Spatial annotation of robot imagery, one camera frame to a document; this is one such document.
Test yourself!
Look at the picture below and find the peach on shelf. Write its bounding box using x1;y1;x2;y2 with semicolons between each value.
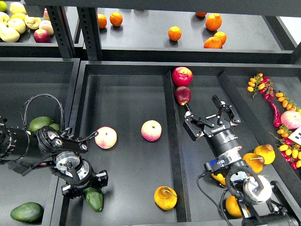
39;20;54;36

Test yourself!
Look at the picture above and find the pink apple centre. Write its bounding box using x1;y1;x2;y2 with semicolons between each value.
141;120;162;142

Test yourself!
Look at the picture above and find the lower cherry tomato bunch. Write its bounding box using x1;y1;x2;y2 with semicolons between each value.
270;124;301;170

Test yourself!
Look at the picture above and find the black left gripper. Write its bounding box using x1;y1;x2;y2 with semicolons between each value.
61;160;109;198

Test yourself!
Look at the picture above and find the yellow lemon on shelf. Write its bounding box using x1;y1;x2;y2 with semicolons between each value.
10;13;26;21

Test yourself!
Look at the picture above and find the bright red apple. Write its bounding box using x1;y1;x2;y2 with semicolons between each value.
172;66;193;87

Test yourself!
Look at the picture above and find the upper cherry tomato bunch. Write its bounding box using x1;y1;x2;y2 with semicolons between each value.
247;73;274;100

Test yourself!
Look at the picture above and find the pale yellow apple middle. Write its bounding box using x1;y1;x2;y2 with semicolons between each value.
8;18;26;34

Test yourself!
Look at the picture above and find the middle orange tomato bunch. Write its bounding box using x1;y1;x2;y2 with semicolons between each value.
275;92;301;113

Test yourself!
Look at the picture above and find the pink apple left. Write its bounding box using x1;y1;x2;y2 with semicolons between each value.
95;127;117;149

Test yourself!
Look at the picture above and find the black shelf upright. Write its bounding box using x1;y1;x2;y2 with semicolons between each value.
77;7;103;61
46;6;76;58

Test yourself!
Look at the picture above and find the black shelf upright left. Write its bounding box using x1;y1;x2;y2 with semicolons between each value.
46;6;76;58

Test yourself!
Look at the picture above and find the red apple on shelf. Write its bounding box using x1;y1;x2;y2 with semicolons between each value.
33;29;51;43

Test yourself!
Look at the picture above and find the white label card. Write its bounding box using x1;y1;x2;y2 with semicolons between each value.
288;127;301;145

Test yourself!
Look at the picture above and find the orange at shelf back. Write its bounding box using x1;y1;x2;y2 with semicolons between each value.
195;12;207;17

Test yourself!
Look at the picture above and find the black middle tray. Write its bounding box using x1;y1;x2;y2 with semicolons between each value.
58;62;301;226

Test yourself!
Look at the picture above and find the red chili pepper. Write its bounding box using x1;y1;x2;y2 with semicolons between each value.
268;100;281;128

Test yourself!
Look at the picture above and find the large orange on shelf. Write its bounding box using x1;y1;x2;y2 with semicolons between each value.
205;13;222;31

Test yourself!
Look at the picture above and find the pink apple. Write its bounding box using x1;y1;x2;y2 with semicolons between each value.
141;120;162;142
95;127;117;149

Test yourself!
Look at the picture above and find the yellow pear with brown stem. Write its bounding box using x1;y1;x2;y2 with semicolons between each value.
242;153;265;173

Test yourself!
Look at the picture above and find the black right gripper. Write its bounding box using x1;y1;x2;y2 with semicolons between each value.
183;95;242;157

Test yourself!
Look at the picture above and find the cherry tomato bunch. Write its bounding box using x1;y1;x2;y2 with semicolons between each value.
270;124;301;170
247;73;274;100

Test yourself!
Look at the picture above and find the yellow pear bottom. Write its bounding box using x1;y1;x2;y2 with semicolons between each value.
225;195;242;218

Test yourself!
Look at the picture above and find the black tray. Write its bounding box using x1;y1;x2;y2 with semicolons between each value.
58;62;301;226
0;57;79;226

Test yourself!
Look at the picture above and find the dark red apple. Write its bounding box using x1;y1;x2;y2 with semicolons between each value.
174;86;191;106

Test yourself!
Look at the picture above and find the green avocado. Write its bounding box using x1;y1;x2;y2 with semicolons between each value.
83;187;103;212

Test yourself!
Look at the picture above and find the pale yellow apple front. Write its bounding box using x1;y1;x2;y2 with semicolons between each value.
0;27;20;42

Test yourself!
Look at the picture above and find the pink apple right tray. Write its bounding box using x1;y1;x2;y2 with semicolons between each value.
280;110;301;130

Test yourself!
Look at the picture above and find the avocado right of pile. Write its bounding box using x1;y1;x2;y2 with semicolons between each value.
49;123;61;131

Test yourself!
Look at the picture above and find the orange on shelf centre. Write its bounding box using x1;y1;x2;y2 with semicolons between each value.
168;26;182;41

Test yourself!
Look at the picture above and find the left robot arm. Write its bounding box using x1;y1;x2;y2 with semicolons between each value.
0;95;108;199

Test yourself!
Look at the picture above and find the avocado bottom left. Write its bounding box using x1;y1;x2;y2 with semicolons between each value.
10;202;44;223

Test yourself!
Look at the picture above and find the black left tray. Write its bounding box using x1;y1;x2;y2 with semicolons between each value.
0;57;79;226

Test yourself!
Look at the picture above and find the orange on shelf front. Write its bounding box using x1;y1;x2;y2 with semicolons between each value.
204;37;222;48

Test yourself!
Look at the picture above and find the black shelf upright right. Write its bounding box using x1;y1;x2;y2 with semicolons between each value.
77;7;103;61

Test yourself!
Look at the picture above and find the yellow pear under gripper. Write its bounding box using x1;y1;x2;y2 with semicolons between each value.
211;174;226;186

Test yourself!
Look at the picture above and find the pale yellow apple with stem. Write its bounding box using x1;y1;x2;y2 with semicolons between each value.
24;15;41;30

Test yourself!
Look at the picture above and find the orange behind front orange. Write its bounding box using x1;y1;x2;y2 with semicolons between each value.
214;32;227;45

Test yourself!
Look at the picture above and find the orange on shelf left edge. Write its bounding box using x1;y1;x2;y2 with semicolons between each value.
97;14;107;29

